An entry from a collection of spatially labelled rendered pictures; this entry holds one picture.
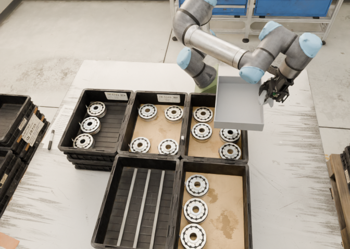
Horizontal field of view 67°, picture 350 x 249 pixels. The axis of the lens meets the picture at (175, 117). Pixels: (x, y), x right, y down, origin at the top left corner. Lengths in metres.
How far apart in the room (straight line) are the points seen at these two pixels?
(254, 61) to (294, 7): 2.24
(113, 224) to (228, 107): 0.72
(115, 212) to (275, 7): 2.55
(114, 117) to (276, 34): 0.95
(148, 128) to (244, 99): 0.53
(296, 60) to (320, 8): 2.25
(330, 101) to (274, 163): 1.48
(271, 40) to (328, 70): 2.22
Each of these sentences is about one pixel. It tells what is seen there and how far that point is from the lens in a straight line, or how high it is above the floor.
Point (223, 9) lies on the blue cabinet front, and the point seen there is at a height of 0.39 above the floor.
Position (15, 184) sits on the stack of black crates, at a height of 0.28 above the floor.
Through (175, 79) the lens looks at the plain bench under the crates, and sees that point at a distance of 1.84.
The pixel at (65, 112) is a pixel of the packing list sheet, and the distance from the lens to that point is 1.85.
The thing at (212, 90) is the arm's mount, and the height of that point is 0.81.
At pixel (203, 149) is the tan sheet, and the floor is 0.83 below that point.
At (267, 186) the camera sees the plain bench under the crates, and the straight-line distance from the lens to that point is 1.44.
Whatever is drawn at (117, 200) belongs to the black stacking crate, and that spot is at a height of 0.83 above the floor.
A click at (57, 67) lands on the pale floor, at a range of 3.41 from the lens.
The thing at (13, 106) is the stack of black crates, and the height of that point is 0.49.
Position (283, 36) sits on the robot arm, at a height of 1.42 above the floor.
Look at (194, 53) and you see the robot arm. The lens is 1.55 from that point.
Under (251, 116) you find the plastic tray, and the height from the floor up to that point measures 1.05.
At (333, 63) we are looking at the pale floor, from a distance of 3.28.
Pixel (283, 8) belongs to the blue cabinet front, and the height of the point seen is 0.41.
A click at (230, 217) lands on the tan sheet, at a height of 0.83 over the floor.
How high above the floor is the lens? 1.99
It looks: 53 degrees down
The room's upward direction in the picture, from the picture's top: 7 degrees counter-clockwise
